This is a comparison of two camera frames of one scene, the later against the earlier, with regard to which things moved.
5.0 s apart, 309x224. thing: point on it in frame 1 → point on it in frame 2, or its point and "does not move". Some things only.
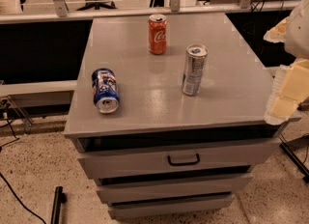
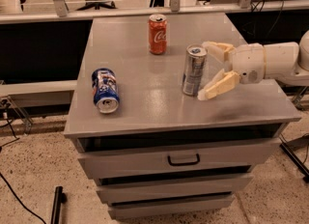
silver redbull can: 195,63 does not move
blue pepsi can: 105,91 does not move
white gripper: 298,34 → 248,62
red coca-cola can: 157,34 does not move
